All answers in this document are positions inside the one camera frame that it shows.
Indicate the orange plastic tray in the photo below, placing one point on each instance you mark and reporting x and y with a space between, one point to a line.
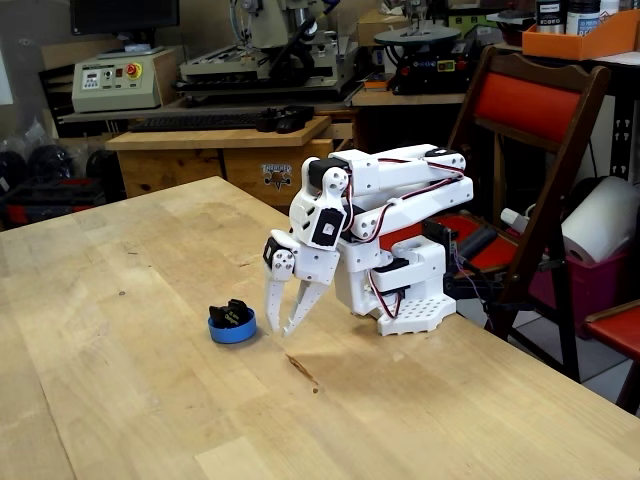
575 46

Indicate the red seat wooden chair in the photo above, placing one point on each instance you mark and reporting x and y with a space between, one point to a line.
617 332

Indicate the black cylinder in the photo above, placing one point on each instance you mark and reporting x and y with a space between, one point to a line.
477 240

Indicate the grey milling machine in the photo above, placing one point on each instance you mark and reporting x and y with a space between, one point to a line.
280 20

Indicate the beige control box red button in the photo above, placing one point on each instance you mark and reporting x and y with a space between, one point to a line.
115 92

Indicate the black helmet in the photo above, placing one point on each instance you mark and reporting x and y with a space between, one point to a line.
100 162
11 170
50 162

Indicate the white paper towel roll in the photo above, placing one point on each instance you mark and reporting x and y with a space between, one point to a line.
600 220

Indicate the black toy bird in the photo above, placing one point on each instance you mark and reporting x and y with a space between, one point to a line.
227 315

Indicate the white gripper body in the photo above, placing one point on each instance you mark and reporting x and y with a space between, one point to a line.
314 262

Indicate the wooden folding chair red cushions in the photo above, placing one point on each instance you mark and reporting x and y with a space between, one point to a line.
525 105

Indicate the red and black crate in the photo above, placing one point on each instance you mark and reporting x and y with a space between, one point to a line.
50 200

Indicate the black controller board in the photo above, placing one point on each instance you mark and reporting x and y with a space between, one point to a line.
440 232

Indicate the black computer monitor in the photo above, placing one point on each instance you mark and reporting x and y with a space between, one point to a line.
125 15

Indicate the wooden workbench top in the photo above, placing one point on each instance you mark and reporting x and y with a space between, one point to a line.
430 99

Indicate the can with blue label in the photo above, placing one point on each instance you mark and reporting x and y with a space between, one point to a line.
582 20

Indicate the silver can black lid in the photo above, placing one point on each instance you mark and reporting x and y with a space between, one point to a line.
550 17

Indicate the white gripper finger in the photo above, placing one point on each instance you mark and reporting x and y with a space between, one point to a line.
275 300
305 300

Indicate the white power plug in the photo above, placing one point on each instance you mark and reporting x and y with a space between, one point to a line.
512 217

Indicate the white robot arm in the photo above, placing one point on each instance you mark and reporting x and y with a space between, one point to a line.
430 270

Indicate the pink plastic bin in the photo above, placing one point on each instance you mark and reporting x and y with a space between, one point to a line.
595 295

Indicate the black keyboard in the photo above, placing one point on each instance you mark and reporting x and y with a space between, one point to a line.
190 122

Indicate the wooden cabinet with sticker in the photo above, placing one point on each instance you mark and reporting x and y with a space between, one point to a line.
170 165

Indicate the brown cardboard box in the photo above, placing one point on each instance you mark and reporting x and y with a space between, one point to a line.
375 27

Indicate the black computer mouse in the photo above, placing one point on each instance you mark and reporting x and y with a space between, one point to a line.
285 120

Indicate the blue round box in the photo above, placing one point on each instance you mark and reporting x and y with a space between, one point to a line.
232 336

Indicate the black scroll saw green table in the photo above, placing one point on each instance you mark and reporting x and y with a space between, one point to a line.
430 65

